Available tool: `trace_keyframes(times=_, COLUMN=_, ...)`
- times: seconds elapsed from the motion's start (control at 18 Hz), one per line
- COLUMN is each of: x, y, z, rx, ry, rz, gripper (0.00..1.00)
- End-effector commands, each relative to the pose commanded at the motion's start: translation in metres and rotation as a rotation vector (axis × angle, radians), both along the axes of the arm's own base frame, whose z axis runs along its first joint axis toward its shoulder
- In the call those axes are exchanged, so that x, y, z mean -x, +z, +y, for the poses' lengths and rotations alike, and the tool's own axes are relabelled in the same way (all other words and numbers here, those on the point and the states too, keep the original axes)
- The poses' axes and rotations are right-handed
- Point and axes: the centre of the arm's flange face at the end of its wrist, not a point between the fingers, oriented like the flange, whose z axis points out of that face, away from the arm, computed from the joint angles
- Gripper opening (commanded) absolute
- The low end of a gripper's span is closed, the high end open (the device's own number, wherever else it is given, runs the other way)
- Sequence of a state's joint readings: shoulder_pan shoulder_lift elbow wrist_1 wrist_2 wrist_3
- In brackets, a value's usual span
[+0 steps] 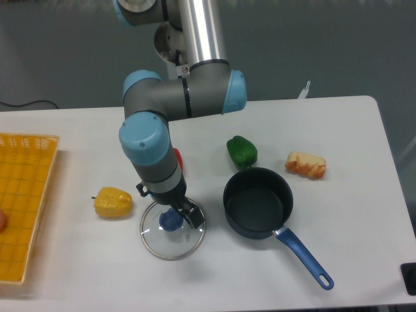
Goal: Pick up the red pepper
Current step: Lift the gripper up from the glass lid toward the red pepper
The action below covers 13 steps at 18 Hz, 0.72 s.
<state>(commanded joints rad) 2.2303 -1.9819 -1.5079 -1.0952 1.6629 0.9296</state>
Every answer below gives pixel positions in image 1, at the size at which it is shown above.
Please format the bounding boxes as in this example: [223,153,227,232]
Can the black cable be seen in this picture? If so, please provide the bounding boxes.
[0,99,59,110]

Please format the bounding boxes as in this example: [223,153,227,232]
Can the dark saucepan blue handle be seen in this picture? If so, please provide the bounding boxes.
[223,167,335,291]

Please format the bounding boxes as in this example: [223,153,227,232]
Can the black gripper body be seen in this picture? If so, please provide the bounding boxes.
[136,175,187,208]

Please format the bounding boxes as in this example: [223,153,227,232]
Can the yellow pepper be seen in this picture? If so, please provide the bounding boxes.
[94,187,133,218]

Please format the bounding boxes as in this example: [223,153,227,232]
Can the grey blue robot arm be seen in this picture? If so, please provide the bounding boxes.
[113,1,247,229]

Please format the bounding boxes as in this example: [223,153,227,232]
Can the yellow woven basket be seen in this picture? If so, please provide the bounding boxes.
[1,133,60,285]

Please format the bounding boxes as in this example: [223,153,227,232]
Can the glass pot lid blue knob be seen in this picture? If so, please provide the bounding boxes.
[139,198,207,261]

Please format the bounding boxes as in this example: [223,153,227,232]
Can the black device at table edge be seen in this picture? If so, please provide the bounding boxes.
[400,263,416,296]

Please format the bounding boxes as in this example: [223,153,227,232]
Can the toy bread loaf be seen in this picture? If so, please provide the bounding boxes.
[285,151,326,179]

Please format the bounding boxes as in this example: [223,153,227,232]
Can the green pepper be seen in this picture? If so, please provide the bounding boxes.
[226,135,258,170]

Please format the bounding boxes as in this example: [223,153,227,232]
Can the red pepper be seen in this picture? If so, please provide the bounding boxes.
[174,148,183,170]

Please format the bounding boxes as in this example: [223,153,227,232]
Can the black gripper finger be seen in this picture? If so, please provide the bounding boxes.
[182,198,202,229]
[172,204,189,225]

